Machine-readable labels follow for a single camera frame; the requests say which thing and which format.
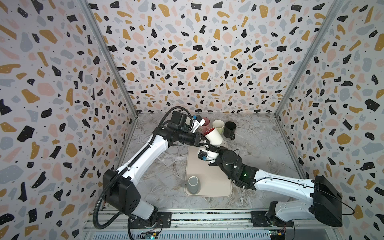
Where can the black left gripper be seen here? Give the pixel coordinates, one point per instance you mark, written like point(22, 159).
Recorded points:
point(197, 137)

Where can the pink ghost pattern mug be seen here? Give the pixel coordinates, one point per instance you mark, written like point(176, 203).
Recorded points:
point(206, 126)

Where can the white mug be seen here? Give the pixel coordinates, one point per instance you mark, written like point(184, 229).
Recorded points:
point(213, 136)

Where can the light green mug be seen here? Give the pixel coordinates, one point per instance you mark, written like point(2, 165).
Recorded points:
point(219, 125)

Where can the black mug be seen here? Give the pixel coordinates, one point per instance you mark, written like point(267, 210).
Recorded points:
point(229, 130)

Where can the grey mug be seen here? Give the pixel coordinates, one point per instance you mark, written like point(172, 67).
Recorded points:
point(193, 185)

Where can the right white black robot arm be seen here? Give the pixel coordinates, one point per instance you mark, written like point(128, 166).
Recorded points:
point(313, 199)

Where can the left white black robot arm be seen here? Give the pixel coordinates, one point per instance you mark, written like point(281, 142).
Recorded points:
point(120, 186)

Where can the beige plastic tray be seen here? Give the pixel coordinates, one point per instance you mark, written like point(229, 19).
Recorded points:
point(213, 181)

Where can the right circuit board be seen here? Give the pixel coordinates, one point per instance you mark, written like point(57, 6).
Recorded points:
point(277, 235)

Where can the left green circuit board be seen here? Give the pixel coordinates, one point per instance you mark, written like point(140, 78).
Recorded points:
point(149, 235)

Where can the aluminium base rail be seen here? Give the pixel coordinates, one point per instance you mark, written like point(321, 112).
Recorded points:
point(211, 224)

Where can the left corner aluminium post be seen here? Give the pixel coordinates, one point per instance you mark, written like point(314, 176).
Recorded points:
point(101, 16)

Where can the corner aluminium post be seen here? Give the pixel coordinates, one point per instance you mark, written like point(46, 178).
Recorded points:
point(101, 16)
point(331, 15)

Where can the right corner aluminium post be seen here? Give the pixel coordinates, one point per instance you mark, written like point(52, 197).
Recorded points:
point(331, 15)

